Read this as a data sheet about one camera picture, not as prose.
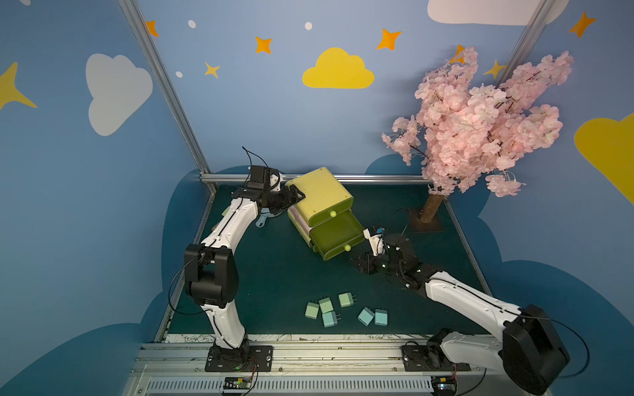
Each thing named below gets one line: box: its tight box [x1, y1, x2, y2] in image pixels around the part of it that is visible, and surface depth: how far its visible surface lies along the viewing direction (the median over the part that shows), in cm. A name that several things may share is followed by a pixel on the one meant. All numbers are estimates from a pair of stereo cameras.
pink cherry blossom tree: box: [381, 46, 575, 224], surface depth 67 cm
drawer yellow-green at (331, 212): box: [308, 197, 355, 228], surface depth 89 cm
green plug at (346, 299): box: [338, 292, 357, 308], surface depth 86 cm
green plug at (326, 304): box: [318, 297, 334, 314], surface depth 85 cm
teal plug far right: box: [374, 308, 388, 326], surface depth 82 cm
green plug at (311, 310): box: [304, 301, 320, 320], surface depth 84 cm
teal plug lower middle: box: [321, 311, 338, 328], surface depth 82 cm
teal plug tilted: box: [357, 306, 375, 327], surface depth 83 cm
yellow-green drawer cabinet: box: [284, 166, 365, 246], surface depth 93 cm
